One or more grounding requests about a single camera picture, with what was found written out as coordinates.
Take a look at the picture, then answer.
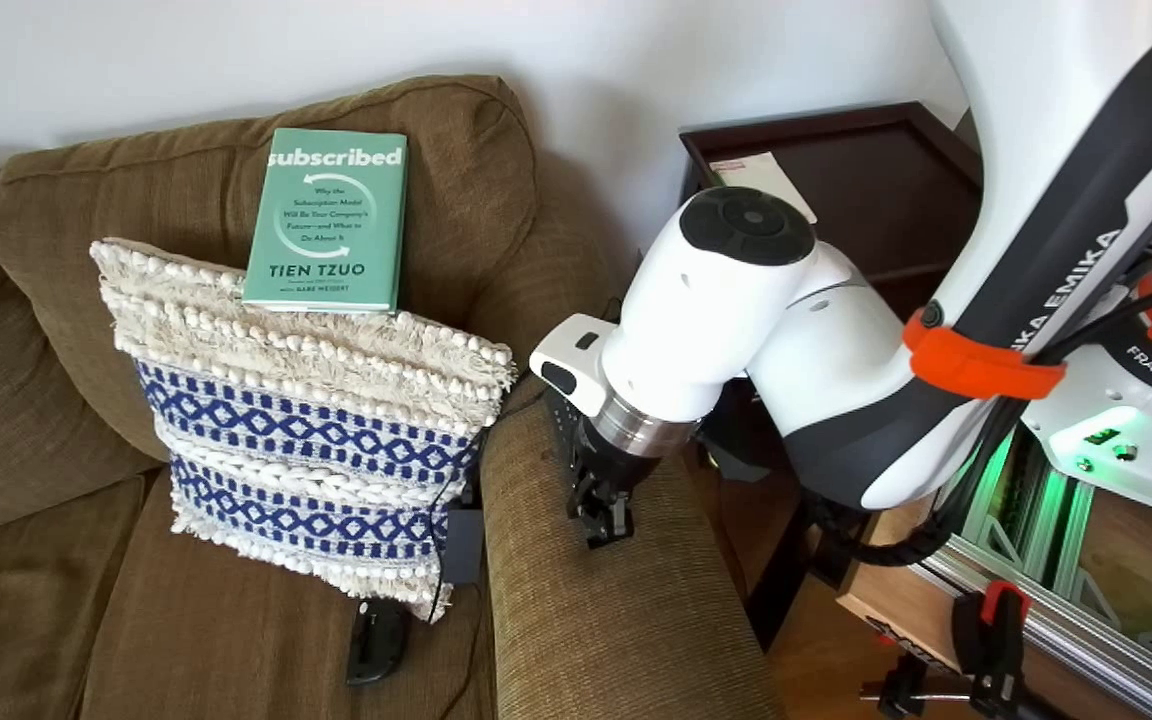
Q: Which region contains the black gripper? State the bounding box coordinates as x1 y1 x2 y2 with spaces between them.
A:
562 410 670 548

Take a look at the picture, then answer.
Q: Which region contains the brown fabric sofa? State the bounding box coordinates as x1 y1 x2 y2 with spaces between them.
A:
0 72 787 720

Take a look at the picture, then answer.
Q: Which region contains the black computer mouse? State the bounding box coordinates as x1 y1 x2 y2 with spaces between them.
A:
343 597 414 692

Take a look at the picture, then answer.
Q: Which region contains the small black bar clamp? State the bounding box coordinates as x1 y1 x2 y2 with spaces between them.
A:
854 647 980 713

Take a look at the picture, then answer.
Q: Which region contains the white blue patterned pillow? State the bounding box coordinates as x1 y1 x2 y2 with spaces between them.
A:
82 235 518 627

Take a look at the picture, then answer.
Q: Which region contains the dark wooden side table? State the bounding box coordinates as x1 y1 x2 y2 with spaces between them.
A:
670 100 993 657

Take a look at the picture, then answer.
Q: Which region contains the light wooden board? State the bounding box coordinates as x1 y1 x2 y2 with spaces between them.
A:
836 494 1007 720

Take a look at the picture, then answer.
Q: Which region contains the brown sofa back cushion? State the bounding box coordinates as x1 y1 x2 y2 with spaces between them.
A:
0 72 539 462

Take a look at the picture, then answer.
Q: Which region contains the dark grey flat pouch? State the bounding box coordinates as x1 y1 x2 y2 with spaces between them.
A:
437 502 492 593

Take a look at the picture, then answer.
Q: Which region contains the black orange bar clamp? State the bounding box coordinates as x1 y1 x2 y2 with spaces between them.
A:
947 575 1036 720

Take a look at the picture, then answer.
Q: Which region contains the white paper card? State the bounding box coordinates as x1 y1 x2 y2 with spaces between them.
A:
705 149 818 229

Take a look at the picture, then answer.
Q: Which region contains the orange arm cable strap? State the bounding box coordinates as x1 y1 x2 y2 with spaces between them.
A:
898 298 1069 403

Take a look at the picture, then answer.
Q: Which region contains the green Subscribed book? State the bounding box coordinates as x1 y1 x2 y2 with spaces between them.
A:
239 125 412 321

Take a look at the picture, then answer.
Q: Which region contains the aluminium profile robot frame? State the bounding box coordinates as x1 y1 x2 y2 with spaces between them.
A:
898 433 1152 720

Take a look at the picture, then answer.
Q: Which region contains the grey remote control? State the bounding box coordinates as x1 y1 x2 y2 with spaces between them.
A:
545 389 633 554

